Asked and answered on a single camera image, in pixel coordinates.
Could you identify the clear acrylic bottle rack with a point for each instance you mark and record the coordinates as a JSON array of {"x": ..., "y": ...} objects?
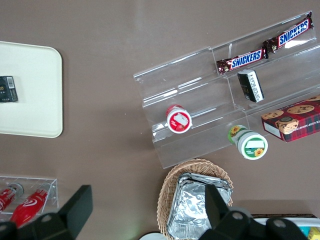
[{"x": 53, "y": 190}]

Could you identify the oval wicker basket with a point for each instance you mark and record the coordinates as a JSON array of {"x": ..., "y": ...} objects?
[{"x": 170, "y": 182}]

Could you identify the Snickers chocolate bar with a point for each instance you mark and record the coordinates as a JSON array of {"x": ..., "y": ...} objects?
[
  {"x": 290, "y": 35},
  {"x": 242, "y": 61}
]

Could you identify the yellow snack packet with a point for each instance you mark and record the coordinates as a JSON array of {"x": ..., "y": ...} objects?
[{"x": 315, "y": 233}]

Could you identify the clear acrylic stepped shelf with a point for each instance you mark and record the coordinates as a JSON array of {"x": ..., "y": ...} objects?
[{"x": 200, "y": 100}]

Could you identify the small black card box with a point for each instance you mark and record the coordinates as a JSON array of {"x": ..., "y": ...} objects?
[{"x": 8, "y": 90}]

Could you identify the black and white small box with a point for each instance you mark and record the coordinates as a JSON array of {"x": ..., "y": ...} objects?
[{"x": 251, "y": 86}]

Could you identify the red lid yoghurt cup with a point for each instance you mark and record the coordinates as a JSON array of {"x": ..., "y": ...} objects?
[{"x": 180, "y": 122}]

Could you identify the stack of foil trays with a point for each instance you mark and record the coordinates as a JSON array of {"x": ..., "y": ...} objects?
[{"x": 190, "y": 207}]

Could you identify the green sunflower lid cup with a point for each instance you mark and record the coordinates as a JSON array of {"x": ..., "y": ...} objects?
[{"x": 252, "y": 146}]

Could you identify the red tartan cookie box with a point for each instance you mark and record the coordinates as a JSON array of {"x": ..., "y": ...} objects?
[{"x": 297, "y": 122}]

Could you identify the white rectangular snack tray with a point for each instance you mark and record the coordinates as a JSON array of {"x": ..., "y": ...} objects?
[{"x": 262, "y": 221}]

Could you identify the red cola bottle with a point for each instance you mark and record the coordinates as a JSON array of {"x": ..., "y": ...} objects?
[{"x": 27, "y": 206}]

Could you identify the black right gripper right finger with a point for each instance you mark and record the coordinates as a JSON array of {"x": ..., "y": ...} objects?
[{"x": 215, "y": 207}]

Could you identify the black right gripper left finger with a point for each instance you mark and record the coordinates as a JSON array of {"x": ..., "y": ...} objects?
[{"x": 77, "y": 205}]

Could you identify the teal snack packet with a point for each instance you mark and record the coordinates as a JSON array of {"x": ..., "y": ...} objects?
[{"x": 303, "y": 231}]

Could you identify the cream plastic tray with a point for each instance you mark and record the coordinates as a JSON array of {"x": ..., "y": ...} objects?
[{"x": 32, "y": 95}]

